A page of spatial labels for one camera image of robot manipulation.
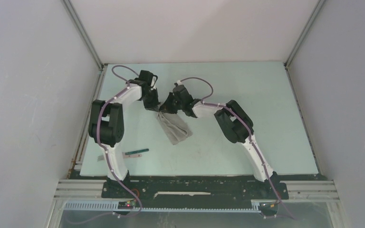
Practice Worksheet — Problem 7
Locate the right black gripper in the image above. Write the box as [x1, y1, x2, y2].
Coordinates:
[159, 92, 185, 114]

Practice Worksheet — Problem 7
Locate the grey cloth napkin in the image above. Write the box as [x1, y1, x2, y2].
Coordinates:
[156, 112, 192, 145]

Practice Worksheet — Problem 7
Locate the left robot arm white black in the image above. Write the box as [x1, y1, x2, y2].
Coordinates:
[88, 70, 160, 198]

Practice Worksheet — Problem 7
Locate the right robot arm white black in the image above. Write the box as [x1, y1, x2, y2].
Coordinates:
[159, 85, 280, 199]

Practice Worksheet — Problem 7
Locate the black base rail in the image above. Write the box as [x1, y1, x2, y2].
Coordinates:
[101, 175, 289, 209]

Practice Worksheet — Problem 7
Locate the left aluminium frame post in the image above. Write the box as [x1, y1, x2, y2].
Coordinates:
[61, 0, 104, 70]

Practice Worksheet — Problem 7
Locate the aluminium frame post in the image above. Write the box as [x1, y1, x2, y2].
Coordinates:
[61, 0, 104, 70]
[284, 0, 326, 70]

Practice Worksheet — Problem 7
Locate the white slotted cable duct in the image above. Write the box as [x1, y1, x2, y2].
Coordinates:
[63, 200, 278, 214]

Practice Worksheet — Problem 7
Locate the right aluminium frame post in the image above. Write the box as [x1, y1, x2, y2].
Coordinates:
[284, 0, 326, 70]

